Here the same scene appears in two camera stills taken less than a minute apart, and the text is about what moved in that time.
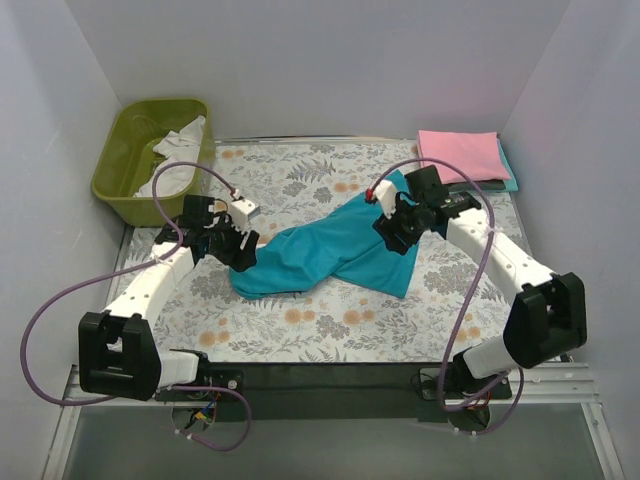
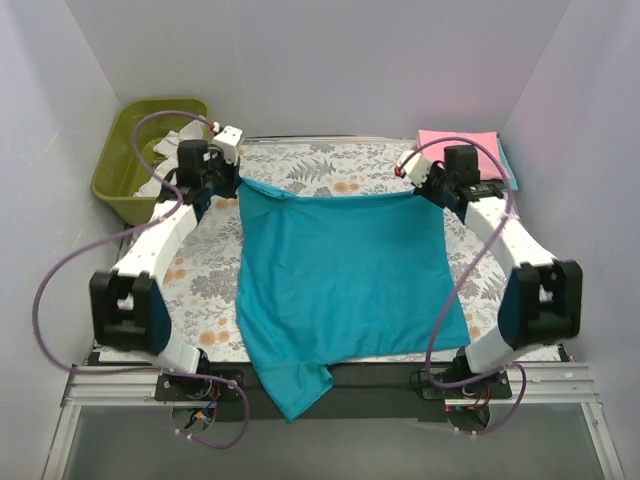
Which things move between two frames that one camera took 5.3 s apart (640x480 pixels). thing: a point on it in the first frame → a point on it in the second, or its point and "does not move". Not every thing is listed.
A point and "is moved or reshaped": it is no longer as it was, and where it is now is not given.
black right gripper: (395, 234) → (432, 185)
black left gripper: (239, 247) → (223, 173)
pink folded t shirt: (478, 154) does not move
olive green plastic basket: (129, 157) does not move
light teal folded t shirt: (511, 185) does not move
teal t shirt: (343, 245) is moved or reshaped
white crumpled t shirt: (177, 147) does not move
